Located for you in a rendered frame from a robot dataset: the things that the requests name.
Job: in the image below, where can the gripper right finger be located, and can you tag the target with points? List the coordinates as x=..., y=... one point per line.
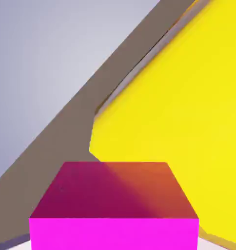
x=205, y=245

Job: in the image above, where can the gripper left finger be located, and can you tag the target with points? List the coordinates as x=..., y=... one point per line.
x=26, y=246

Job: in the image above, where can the small magenta cube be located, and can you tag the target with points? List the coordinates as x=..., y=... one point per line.
x=114, y=232

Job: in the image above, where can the large yellow box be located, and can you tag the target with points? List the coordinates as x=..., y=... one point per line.
x=178, y=109

